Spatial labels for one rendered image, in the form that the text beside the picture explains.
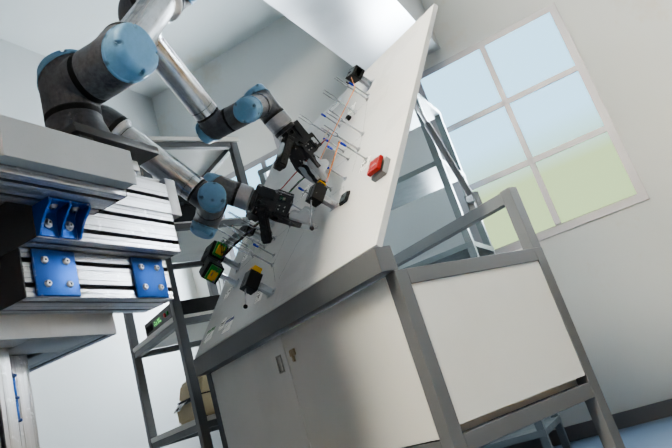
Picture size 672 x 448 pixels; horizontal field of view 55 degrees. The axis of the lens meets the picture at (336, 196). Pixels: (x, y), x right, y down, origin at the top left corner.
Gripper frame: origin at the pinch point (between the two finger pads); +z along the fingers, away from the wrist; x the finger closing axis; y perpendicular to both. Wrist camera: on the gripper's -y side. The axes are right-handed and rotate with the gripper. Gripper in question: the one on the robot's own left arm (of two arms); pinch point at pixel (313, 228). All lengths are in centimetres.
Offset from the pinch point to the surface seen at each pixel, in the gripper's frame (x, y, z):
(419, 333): -42, -5, 31
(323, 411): -18, -45, 20
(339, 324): -20.7, -17.9, 15.2
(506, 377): -34, -11, 58
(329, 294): -23.1, -9.9, 9.7
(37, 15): 239, 15, -212
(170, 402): 203, -194, -47
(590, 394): -21, -13, 87
